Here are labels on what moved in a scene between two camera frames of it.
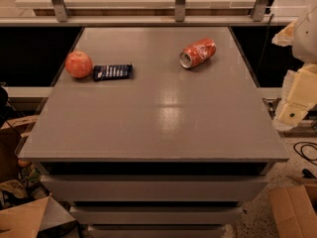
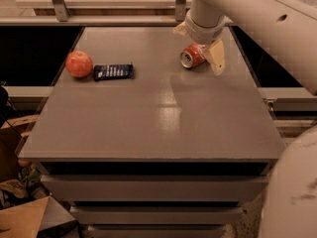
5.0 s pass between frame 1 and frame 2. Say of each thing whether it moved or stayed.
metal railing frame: stayed
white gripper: moved
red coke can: stayed
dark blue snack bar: stayed
